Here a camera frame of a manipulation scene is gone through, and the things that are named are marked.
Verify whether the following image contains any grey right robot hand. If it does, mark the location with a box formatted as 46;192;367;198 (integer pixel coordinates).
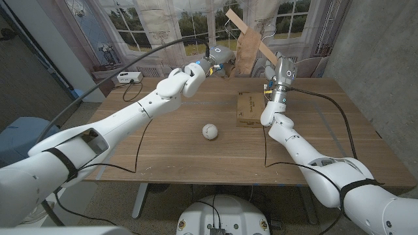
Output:
264;52;297;87

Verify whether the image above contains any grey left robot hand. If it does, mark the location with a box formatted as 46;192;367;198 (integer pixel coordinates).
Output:
205;45;236;78

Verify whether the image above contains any tan fabric arm wrap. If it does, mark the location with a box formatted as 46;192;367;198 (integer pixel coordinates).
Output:
228;27;263;79

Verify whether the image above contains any wooden stick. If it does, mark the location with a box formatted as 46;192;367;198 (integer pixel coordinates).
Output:
223;8;279;66

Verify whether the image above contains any brown cardboard box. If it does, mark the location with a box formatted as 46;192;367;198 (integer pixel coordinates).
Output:
236;91;267;129

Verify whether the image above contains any white ball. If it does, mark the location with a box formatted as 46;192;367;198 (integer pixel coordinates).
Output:
202;123;219;141

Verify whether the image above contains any white power adapter box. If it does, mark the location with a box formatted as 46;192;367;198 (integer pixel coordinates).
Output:
116;71;144;84

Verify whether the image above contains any printed window backdrop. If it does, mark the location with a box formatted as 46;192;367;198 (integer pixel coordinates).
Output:
35;0;352;99

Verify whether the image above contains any white table leg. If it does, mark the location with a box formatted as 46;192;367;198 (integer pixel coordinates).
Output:
131;182;150;219
298;186;319;226

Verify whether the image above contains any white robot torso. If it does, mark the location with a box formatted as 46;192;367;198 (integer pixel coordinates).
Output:
176;195;271;235

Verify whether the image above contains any blue bin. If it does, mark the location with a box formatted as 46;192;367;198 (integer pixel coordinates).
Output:
0;116;59;164

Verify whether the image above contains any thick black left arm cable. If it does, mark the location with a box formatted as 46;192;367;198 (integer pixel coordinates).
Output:
35;37;212;144

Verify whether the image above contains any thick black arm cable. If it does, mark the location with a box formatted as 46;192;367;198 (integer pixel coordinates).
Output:
35;37;212;144
287;87;359;161

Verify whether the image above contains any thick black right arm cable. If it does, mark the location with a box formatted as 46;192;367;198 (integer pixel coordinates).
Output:
287;87;359;161

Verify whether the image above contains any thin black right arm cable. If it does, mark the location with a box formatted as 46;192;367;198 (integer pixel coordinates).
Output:
263;125;346;235

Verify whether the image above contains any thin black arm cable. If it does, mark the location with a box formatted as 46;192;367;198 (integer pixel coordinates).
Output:
263;125;346;235
54;119;153;235

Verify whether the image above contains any black power strip cable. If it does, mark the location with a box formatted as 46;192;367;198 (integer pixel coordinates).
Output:
112;80;144;102

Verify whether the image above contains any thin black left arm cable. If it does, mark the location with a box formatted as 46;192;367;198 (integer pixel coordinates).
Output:
54;119;153;235

